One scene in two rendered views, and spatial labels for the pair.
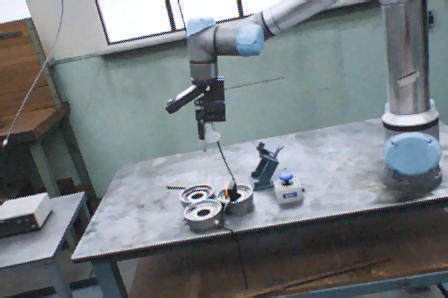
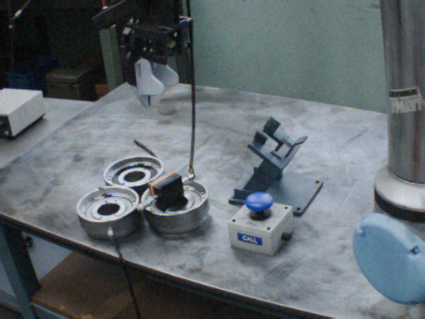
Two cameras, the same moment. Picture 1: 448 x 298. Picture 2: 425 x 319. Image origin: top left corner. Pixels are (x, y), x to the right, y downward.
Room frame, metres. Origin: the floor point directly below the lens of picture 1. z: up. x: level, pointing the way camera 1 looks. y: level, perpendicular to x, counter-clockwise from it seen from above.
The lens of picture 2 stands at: (0.30, -0.53, 1.38)
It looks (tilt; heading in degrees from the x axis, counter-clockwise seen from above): 28 degrees down; 31
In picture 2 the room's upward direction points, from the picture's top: 7 degrees counter-clockwise
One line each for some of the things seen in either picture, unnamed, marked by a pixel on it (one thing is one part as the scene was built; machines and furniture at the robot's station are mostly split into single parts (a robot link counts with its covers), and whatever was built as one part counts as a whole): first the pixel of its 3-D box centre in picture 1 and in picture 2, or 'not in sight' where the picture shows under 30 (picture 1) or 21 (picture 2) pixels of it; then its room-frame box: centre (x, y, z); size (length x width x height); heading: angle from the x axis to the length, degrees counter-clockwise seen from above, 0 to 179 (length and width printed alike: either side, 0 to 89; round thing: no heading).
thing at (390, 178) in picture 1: (410, 162); not in sight; (0.99, -0.50, 0.85); 0.15 x 0.15 x 0.10
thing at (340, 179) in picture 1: (277, 173); (305, 185); (1.20, -0.16, 0.79); 1.20 x 0.60 x 0.02; 86
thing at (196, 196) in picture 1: (197, 198); (134, 180); (1.09, 0.10, 0.82); 0.10 x 0.10 x 0.04
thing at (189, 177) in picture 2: (230, 195); (157, 198); (1.01, 0.00, 0.85); 0.17 x 0.02 x 0.04; 164
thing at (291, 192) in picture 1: (289, 189); (264, 227); (1.02, -0.17, 0.82); 0.08 x 0.07 x 0.05; 86
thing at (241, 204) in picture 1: (235, 199); (176, 207); (1.04, -0.01, 0.82); 0.10 x 0.10 x 0.04
